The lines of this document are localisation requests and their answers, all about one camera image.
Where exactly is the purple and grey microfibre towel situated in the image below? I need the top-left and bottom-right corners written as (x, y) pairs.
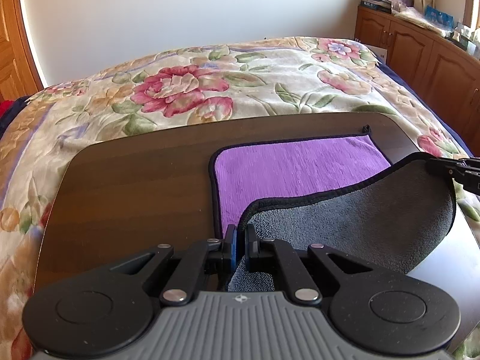
top-left (209, 129), bottom-right (456, 274)

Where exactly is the wooden sideboard cabinet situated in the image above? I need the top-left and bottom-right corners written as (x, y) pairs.
top-left (355, 6), bottom-right (479, 155)

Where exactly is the dark wooden tray table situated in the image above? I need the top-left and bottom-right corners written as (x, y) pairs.
top-left (33, 111), bottom-right (480, 346)

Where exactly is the clutter pile on sideboard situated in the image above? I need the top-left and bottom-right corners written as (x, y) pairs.
top-left (355, 0), bottom-right (479, 67)

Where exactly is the floral bedspread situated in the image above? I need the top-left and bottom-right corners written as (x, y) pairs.
top-left (1, 37), bottom-right (471, 359)

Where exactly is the red cloth at bed edge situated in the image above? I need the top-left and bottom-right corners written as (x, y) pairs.
top-left (0, 100), bottom-right (21, 121)

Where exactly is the wooden door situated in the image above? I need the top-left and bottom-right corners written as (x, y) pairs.
top-left (0, 0), bottom-right (43, 102)

